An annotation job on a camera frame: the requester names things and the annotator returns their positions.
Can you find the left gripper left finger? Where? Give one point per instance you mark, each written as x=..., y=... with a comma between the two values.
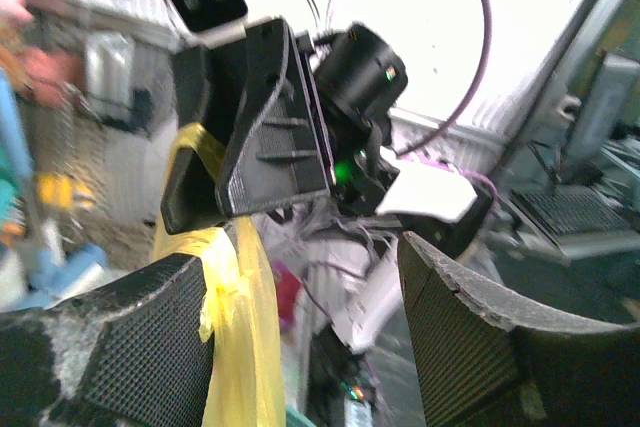
x=125, y=354

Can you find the red purple sock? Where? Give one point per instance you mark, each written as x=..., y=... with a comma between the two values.
x=287, y=287

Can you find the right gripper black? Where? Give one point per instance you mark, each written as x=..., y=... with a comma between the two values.
x=279, y=153

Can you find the computer keyboard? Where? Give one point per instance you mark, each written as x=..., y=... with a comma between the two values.
x=572, y=214

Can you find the yellow plush toy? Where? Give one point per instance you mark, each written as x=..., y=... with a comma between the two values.
x=63, y=192

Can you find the yellow trash bag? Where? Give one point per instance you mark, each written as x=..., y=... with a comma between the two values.
x=239, y=314

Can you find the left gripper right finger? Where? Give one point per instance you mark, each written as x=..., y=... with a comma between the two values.
x=488, y=356

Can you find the computer monitor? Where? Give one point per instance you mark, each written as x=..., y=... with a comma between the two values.
x=601, y=109

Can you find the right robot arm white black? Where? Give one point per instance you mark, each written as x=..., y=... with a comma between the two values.
x=356, y=84

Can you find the blue floor mop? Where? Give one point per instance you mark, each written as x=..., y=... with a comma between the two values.
x=46, y=278

